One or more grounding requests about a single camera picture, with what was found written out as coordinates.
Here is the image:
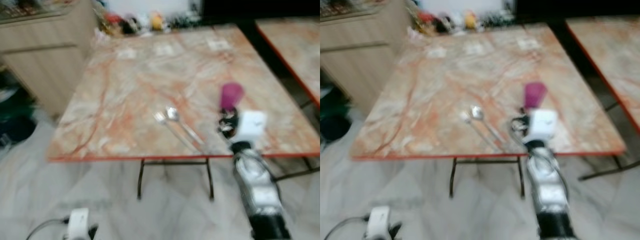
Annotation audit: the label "purple plastic cup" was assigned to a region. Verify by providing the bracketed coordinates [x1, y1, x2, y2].
[219, 82, 246, 111]
[523, 81, 548, 111]

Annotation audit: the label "silver metal spoon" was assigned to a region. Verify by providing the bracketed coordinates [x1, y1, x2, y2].
[470, 105, 507, 146]
[165, 106, 207, 149]

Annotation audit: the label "silver metal fork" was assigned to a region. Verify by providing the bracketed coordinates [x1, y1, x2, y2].
[153, 111, 201, 155]
[459, 110, 501, 154]

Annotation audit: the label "marble top table black legs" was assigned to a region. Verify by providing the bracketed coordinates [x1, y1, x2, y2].
[349, 22, 628, 201]
[47, 25, 321, 202]

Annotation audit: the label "marble top table red edge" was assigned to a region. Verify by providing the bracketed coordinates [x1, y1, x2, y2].
[254, 17, 321, 109]
[565, 15, 640, 134]

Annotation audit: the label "dark green bin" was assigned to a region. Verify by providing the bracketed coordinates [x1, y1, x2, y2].
[0, 75, 39, 147]
[320, 84, 354, 144]

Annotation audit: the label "green plant decoration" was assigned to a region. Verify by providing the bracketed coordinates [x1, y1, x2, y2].
[479, 12, 516, 29]
[167, 14, 202, 30]

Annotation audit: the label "yellow figurine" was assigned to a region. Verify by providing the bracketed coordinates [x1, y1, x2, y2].
[149, 12, 166, 32]
[463, 9, 479, 30]

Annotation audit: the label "black screen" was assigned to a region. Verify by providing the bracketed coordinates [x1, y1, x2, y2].
[199, 0, 321, 24]
[514, 0, 640, 22]

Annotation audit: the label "black ornament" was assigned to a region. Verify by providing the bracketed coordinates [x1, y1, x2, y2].
[122, 17, 141, 36]
[433, 16, 454, 35]

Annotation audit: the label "red ornament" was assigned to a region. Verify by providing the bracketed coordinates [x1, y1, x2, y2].
[104, 13, 124, 32]
[417, 10, 436, 29]

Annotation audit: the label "beige wooden cabinet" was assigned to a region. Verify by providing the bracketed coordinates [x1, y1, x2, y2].
[320, 0, 414, 119]
[0, 0, 99, 119]

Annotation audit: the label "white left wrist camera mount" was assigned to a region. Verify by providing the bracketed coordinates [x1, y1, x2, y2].
[364, 205, 392, 240]
[65, 207, 91, 240]

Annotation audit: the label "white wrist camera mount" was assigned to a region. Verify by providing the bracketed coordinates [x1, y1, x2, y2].
[364, 205, 392, 240]
[235, 110, 268, 144]
[65, 207, 91, 240]
[526, 108, 559, 144]

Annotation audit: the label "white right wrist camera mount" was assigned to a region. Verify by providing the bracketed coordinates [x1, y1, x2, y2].
[235, 110, 268, 144]
[526, 108, 559, 144]

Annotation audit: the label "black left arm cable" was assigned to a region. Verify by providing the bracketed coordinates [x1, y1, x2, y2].
[25, 217, 69, 240]
[323, 215, 369, 240]

